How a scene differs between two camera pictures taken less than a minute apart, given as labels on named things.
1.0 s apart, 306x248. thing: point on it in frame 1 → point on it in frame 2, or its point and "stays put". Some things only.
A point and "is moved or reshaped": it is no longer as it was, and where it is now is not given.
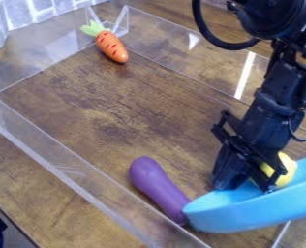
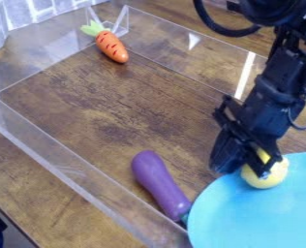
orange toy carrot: (108, 42) stays put
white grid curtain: (9, 15) stays put
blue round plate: (247, 207) is moved or reshaped
